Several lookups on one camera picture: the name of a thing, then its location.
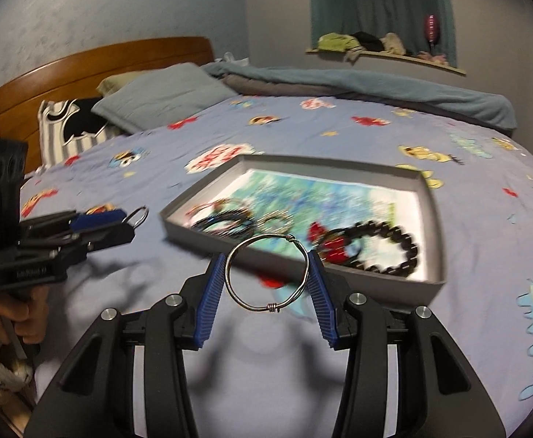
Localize black bead bracelet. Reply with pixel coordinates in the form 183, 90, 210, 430
318, 220, 421, 277

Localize beige plush toy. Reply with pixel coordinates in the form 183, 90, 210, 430
380, 32, 407, 55

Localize green cloth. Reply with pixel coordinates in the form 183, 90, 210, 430
317, 32, 363, 54

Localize wooden headboard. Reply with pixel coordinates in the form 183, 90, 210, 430
0, 36, 215, 168

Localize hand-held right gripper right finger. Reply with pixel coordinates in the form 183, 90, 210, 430
307, 251, 507, 438

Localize olive pillow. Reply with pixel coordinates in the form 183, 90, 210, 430
96, 72, 136, 97

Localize pink string bracelet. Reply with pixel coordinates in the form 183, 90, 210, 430
188, 198, 231, 220

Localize grey pillow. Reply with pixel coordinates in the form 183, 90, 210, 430
91, 62, 240, 134

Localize pink plush toy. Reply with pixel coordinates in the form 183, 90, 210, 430
414, 51, 448, 66

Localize blue blanket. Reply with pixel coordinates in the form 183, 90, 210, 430
201, 61, 518, 129

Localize person's left hand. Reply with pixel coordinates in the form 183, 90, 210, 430
0, 285, 50, 346

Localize black cloth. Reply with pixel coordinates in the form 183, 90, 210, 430
350, 30, 386, 52

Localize blue bead bracelet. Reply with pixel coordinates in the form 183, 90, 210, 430
191, 207, 256, 239

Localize small silver wire bangle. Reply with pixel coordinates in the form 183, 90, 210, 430
128, 205, 151, 229

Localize grey cardboard tray box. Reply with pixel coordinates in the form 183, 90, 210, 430
159, 154, 448, 307

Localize striped pillow with black print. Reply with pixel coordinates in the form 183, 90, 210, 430
37, 97, 122, 165

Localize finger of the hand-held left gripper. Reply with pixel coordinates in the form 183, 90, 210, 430
20, 209, 129, 243
20, 223, 137, 269

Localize large silver wire bangle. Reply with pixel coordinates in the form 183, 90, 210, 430
223, 233, 312, 315

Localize dark grey blanket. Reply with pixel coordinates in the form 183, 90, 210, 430
220, 75, 432, 116

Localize cartoon printed bed sheet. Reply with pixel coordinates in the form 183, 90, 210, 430
19, 93, 533, 438

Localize red bead bracelet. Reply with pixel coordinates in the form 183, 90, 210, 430
309, 220, 355, 264

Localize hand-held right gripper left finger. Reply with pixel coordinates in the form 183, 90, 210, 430
23, 253, 229, 438

